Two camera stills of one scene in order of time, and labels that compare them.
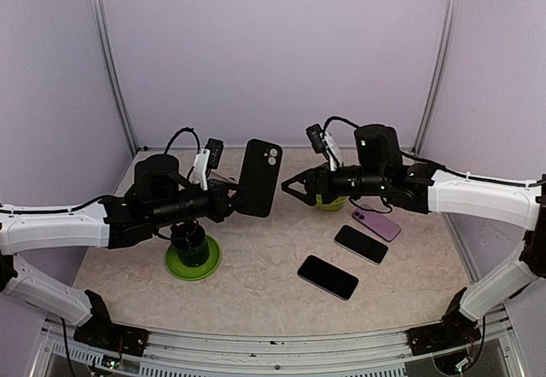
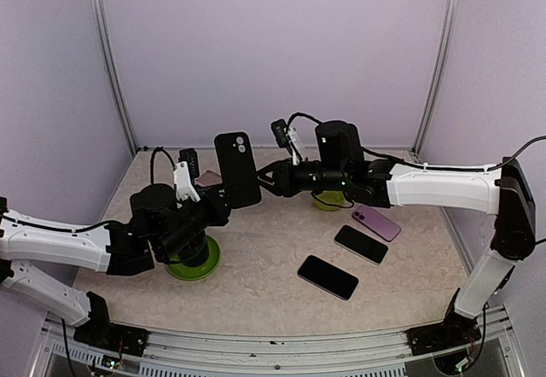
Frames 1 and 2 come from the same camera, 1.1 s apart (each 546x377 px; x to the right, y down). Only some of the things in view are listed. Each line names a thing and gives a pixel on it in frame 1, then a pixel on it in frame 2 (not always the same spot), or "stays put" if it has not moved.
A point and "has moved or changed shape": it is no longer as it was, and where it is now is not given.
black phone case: [259, 174] has moved or changed shape
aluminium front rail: [200, 354] stays put
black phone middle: [361, 244] stays put
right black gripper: [312, 176] -> [283, 182]
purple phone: [377, 223] stays put
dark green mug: [189, 240] stays put
